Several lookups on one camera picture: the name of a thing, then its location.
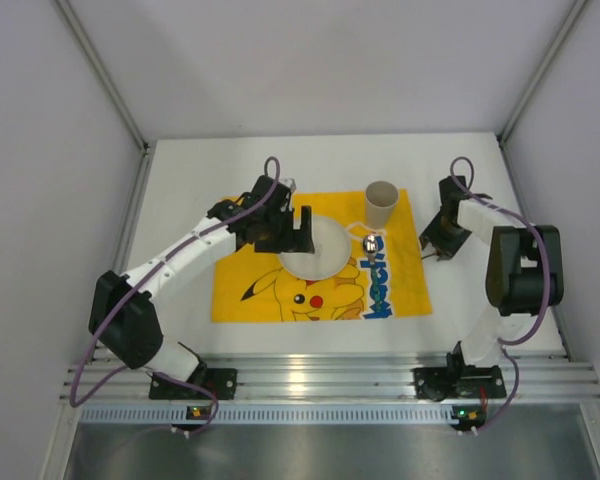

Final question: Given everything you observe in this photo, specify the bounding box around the white paper plate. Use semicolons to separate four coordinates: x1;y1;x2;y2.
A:
278;215;351;281

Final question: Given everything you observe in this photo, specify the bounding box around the yellow pikachu cloth placemat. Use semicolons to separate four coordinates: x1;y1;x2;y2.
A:
211;189;432;323

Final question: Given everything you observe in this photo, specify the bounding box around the metal spoon teal handle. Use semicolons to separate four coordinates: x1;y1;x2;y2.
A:
362;233;384;310

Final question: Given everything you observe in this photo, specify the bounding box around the beige paper cup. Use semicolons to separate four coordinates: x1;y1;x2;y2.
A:
365;181;399;229

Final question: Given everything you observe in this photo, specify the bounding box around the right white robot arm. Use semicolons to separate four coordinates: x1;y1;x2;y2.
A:
419;176;564;368

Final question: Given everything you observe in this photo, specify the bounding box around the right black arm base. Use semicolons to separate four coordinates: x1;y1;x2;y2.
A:
413;342;506;402

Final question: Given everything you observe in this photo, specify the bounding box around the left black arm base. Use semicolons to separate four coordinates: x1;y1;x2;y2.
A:
149;368;238;400

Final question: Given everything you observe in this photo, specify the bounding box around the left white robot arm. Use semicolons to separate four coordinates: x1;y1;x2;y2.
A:
89;175;314;384

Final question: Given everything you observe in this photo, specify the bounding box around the aluminium rail frame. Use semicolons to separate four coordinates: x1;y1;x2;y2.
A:
77;350;600;404

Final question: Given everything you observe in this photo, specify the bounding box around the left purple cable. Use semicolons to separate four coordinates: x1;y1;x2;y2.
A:
69;156;281;441

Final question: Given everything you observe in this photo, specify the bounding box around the perforated cable duct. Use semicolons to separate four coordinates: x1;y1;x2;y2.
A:
80;404;484;425

